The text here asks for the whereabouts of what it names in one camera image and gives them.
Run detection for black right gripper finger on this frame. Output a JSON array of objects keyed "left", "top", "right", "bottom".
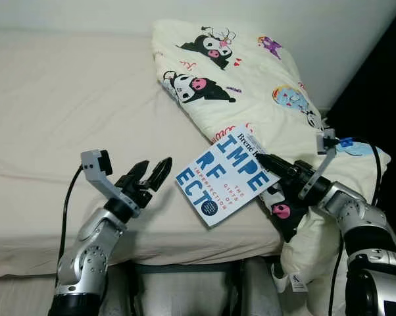
[{"left": 253, "top": 153, "right": 292, "bottom": 175}]

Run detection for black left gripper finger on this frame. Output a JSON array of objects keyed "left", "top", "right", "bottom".
[
  {"left": 122, "top": 161, "right": 150, "bottom": 188},
  {"left": 147, "top": 158, "right": 174, "bottom": 193}
]

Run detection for white book blue letters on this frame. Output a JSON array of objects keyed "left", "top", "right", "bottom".
[{"left": 175, "top": 124, "right": 281, "bottom": 228}]

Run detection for cream cartoon print blanket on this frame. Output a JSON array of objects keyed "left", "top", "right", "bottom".
[{"left": 152, "top": 18, "right": 393, "bottom": 284}]

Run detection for cream sheeted bed mattress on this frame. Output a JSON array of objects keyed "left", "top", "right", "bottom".
[{"left": 0, "top": 28, "right": 357, "bottom": 280}]

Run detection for grey robot right leg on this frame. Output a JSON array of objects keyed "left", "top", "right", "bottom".
[{"left": 232, "top": 258, "right": 283, "bottom": 316}]

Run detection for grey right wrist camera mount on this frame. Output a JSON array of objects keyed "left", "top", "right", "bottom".
[{"left": 297, "top": 129, "right": 337, "bottom": 200}]

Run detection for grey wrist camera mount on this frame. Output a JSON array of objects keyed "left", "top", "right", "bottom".
[
  {"left": 297, "top": 129, "right": 337, "bottom": 200},
  {"left": 80, "top": 149, "right": 141, "bottom": 218}
]

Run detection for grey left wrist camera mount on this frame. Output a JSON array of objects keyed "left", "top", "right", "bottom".
[{"left": 80, "top": 149, "right": 141, "bottom": 218}]

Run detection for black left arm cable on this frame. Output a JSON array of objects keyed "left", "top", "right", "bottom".
[{"left": 55, "top": 166, "right": 84, "bottom": 290}]

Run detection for dark teal bed frame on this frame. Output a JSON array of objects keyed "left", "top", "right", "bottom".
[{"left": 129, "top": 260, "right": 248, "bottom": 274}]

